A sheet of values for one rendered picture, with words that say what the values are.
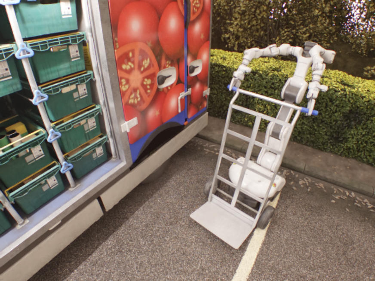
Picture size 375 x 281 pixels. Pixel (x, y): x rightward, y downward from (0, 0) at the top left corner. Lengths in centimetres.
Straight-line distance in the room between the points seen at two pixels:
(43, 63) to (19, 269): 137
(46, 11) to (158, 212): 194
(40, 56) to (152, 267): 178
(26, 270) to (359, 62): 599
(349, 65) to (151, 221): 485
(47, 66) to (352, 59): 529
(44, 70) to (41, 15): 32
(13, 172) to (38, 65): 69
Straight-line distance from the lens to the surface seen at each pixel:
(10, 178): 159
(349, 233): 265
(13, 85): 143
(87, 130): 171
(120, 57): 156
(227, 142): 314
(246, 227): 217
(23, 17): 144
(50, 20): 150
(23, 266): 182
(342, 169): 333
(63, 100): 156
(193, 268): 194
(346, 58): 543
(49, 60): 148
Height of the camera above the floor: 180
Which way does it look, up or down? 34 degrees down
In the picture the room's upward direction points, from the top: straight up
